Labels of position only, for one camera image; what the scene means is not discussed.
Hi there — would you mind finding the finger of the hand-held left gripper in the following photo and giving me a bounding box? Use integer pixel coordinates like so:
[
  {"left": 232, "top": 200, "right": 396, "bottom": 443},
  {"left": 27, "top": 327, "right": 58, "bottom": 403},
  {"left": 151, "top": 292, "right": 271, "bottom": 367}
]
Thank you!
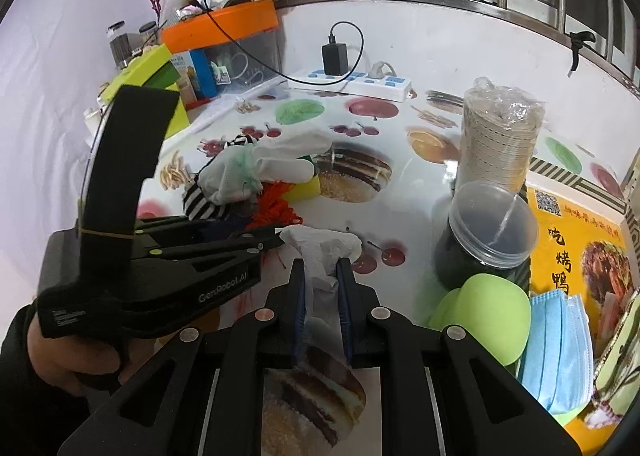
[
  {"left": 149, "top": 233, "right": 284, "bottom": 263},
  {"left": 131, "top": 215, "right": 282, "bottom": 245}
]

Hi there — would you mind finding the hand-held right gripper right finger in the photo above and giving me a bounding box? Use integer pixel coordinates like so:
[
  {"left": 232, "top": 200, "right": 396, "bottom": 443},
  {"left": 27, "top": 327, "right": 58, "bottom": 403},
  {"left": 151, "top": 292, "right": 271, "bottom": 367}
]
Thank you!
[{"left": 336, "top": 257, "right": 583, "bottom": 456}]

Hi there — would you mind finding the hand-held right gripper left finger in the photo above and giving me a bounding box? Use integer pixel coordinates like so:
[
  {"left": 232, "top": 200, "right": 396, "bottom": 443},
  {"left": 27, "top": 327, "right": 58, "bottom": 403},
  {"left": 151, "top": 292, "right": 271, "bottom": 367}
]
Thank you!
[{"left": 57, "top": 257, "right": 308, "bottom": 456}]

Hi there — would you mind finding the black white striped sock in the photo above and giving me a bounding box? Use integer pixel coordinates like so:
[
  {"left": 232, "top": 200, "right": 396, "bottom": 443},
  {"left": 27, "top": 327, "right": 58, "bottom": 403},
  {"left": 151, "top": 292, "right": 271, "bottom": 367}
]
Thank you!
[{"left": 181, "top": 133, "right": 262, "bottom": 223}]

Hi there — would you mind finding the white cotton glove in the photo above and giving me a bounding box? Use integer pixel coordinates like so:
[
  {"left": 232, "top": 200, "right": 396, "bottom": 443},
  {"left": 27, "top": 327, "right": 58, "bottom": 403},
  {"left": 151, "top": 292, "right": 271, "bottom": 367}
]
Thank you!
[
  {"left": 245, "top": 131, "right": 335, "bottom": 183},
  {"left": 197, "top": 146, "right": 263, "bottom": 204}
]

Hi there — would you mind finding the white tissue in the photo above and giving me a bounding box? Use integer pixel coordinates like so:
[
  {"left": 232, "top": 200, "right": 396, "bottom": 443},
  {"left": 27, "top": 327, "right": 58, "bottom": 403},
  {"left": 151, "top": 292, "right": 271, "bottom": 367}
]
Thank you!
[{"left": 279, "top": 225, "right": 362, "bottom": 352}]

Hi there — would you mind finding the red yarn bundle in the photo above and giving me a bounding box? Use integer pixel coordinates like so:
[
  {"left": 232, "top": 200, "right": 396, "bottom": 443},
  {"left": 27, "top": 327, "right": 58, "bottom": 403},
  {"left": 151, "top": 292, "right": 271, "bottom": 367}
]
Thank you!
[{"left": 245, "top": 179, "right": 305, "bottom": 232}]

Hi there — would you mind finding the yellow green sponge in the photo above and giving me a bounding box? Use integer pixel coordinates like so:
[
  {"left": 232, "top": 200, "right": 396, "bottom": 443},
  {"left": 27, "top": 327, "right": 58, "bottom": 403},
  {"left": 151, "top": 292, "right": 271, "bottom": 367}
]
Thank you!
[{"left": 287, "top": 153, "right": 323, "bottom": 202}]

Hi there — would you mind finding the blue face mask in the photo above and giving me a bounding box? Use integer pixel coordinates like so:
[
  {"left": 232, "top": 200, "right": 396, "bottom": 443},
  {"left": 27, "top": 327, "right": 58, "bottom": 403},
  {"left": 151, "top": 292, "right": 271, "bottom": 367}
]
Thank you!
[{"left": 517, "top": 292, "right": 596, "bottom": 414}]

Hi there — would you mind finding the yellow cardboard box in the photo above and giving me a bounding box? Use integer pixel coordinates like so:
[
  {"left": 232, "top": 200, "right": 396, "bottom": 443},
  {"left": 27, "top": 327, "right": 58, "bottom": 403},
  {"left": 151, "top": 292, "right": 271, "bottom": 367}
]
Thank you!
[{"left": 520, "top": 156, "right": 640, "bottom": 456}]

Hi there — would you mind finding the green microfiber cloth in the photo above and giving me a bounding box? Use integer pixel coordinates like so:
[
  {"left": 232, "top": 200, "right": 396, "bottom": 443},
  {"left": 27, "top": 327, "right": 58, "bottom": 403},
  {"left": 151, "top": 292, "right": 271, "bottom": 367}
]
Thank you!
[{"left": 550, "top": 410, "right": 582, "bottom": 430}]

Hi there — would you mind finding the green towel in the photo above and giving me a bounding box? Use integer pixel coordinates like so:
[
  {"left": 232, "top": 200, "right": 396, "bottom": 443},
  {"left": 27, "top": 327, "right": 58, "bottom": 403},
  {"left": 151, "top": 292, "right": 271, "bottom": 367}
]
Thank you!
[{"left": 592, "top": 286, "right": 640, "bottom": 417}]

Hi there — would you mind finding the person's left hand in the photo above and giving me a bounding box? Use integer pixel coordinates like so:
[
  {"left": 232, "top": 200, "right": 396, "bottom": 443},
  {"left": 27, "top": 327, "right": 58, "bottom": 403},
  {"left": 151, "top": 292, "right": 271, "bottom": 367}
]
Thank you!
[{"left": 27, "top": 321, "right": 124, "bottom": 387}]

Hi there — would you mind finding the beige carton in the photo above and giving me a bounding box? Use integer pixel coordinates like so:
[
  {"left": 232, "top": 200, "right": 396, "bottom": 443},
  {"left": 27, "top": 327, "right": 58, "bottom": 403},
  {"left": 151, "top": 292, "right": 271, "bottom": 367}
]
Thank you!
[{"left": 170, "top": 54, "right": 198, "bottom": 102}]

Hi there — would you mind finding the clear round plastic container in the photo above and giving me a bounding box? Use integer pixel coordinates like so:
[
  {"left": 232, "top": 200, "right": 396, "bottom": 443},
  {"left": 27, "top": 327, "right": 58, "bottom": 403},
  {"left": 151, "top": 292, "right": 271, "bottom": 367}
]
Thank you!
[{"left": 432, "top": 181, "right": 540, "bottom": 289}]

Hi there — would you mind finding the lime green box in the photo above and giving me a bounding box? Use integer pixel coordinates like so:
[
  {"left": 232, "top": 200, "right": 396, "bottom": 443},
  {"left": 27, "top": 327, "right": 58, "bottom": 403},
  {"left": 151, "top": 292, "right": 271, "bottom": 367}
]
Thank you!
[{"left": 97, "top": 44, "right": 191, "bottom": 139}]

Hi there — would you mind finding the blue carton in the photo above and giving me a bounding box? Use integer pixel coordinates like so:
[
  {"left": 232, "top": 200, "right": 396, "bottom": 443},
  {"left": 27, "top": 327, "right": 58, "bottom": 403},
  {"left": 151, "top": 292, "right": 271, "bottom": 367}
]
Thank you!
[{"left": 189, "top": 49, "right": 221, "bottom": 100}]

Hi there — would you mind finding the storage box with orange lid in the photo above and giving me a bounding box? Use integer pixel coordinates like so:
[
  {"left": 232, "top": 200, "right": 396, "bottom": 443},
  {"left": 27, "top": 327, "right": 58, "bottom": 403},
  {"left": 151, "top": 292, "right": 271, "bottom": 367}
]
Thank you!
[{"left": 161, "top": 0, "right": 282, "bottom": 102}]

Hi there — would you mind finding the white power strip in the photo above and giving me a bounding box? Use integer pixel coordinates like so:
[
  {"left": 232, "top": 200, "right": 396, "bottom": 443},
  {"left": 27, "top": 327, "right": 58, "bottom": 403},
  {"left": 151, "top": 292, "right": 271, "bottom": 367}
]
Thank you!
[{"left": 289, "top": 67, "right": 413, "bottom": 103}]

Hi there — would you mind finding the wrapped stack of paper cups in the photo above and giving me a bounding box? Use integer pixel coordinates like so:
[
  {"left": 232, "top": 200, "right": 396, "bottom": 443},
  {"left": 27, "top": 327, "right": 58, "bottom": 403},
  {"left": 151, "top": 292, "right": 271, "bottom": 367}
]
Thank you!
[{"left": 457, "top": 77, "right": 545, "bottom": 194}]

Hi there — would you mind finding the white plug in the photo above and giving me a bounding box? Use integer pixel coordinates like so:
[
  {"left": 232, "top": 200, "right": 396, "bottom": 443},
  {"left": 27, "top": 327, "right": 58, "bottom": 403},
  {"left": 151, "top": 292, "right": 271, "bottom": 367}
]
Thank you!
[{"left": 369, "top": 60, "right": 400, "bottom": 80}]

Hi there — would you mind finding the black clip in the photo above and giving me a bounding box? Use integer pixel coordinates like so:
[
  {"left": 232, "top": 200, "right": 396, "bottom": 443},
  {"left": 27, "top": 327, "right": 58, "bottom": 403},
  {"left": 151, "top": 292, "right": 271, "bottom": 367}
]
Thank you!
[{"left": 567, "top": 30, "right": 597, "bottom": 72}]

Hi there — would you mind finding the black charger with cable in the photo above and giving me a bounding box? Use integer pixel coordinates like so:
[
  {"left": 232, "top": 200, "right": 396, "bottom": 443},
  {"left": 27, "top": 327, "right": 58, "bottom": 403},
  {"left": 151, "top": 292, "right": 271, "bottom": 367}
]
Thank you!
[{"left": 189, "top": 0, "right": 365, "bottom": 86}]

